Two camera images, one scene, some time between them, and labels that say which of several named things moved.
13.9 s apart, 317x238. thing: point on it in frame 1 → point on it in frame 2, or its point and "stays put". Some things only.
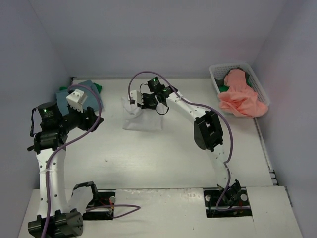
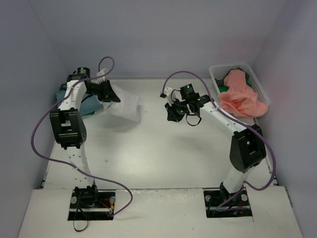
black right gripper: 146,102 → 174,113
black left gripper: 88,119 → 106,89
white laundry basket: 217,70 stays put
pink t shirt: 240,99 stays put
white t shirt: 136,118 → 128,109
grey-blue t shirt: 91,100 stays put
